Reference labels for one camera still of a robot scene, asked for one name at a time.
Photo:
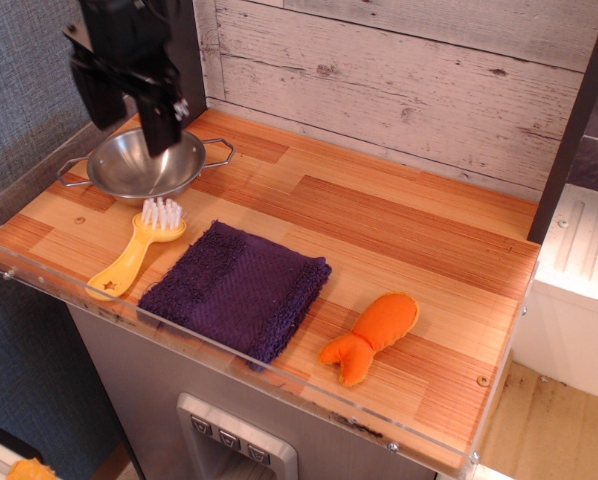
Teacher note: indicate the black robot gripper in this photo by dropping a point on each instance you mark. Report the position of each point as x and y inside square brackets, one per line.
[121, 48]

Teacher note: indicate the stainless steel pot with handles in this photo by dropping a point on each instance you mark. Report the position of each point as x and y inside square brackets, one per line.
[122, 167]

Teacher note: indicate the orange plush gold fish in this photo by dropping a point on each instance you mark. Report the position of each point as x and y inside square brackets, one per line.
[386, 320]

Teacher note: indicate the yellow brush with white bristles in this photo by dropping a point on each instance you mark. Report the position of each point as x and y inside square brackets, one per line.
[160, 221]

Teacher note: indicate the purple folded towel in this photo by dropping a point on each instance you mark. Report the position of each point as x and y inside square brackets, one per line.
[240, 290]

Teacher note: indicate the silver toy fridge cabinet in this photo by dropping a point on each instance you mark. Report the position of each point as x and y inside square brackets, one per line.
[143, 379]

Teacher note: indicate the grey water dispenser panel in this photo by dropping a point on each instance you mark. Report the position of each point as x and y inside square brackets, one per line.
[214, 438]

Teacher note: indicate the orange plush toy at corner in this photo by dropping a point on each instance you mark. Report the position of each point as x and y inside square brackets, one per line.
[30, 469]

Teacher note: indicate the white toy sink counter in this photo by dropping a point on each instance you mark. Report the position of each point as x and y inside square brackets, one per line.
[557, 332]

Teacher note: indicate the dark right vertical post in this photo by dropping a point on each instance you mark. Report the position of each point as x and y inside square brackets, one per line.
[560, 170]

